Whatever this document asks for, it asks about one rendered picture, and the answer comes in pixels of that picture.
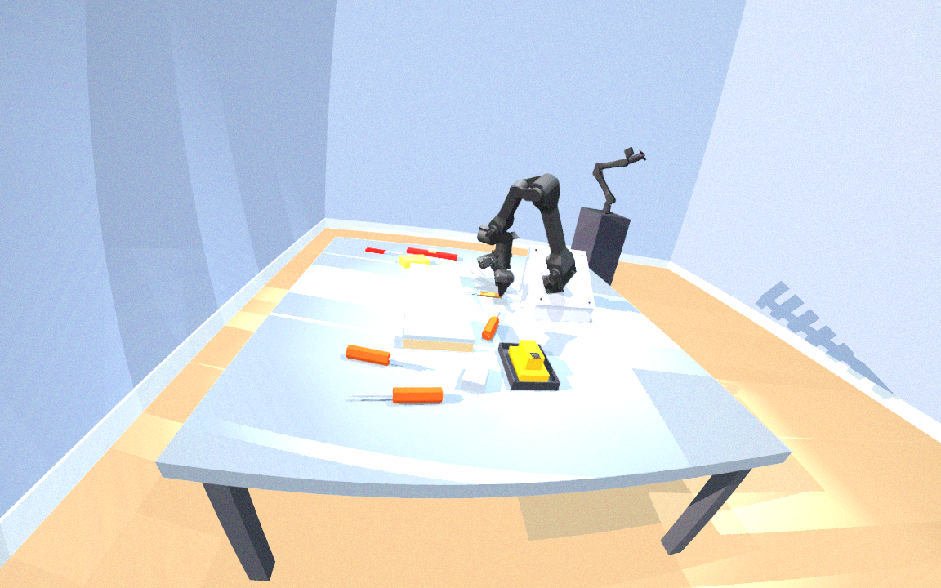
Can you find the red flat bar with white rectangle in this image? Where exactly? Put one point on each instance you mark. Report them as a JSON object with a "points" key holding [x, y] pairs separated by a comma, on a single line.
{"points": [[433, 253]]}

